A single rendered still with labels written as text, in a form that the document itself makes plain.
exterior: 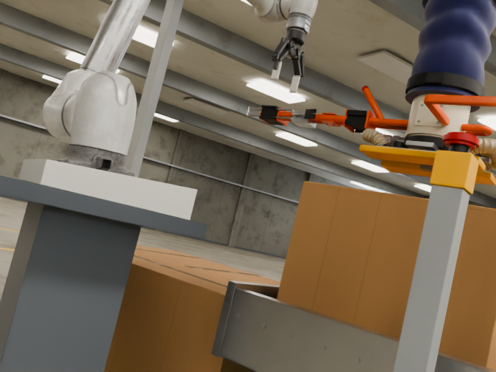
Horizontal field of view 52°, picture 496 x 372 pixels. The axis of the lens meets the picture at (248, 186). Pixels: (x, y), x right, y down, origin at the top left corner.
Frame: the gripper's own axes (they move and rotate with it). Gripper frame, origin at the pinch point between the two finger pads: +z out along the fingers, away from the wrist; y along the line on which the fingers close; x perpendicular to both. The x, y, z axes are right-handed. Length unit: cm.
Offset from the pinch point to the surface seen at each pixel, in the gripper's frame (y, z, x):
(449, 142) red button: -52, 30, -79
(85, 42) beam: 457, -247, 854
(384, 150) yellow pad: -14, 25, -50
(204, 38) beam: 428, -230, 483
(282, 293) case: -18, 72, -30
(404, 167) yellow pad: 5, 25, -50
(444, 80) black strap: -10, 1, -62
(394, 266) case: -20, 57, -62
